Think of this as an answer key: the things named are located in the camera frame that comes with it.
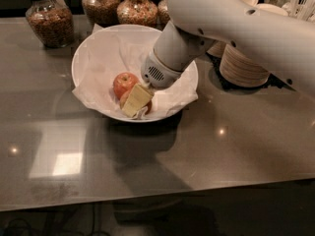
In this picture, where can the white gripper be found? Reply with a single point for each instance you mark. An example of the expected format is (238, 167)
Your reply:
(157, 73)

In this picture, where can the red apple front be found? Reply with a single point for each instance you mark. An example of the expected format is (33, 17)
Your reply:
(149, 107)

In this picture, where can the red apple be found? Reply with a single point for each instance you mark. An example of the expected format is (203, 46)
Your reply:
(149, 107)
(123, 82)

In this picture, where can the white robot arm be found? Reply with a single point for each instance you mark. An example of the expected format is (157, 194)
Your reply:
(283, 45)

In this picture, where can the red apple rear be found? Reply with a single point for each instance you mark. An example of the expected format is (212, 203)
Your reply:
(123, 82)

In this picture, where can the large white bowl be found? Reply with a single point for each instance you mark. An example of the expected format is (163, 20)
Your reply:
(95, 59)

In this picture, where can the paper bowl stack front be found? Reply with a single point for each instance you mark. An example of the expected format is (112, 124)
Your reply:
(241, 71)

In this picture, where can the glass cereal jar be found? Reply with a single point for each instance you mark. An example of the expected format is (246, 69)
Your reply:
(138, 12)
(101, 12)
(52, 22)
(162, 10)

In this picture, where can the glass cereal jar far left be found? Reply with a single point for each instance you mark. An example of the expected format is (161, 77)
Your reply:
(52, 22)

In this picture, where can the white plastic cutlery bunch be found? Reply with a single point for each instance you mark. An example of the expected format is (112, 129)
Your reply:
(302, 9)

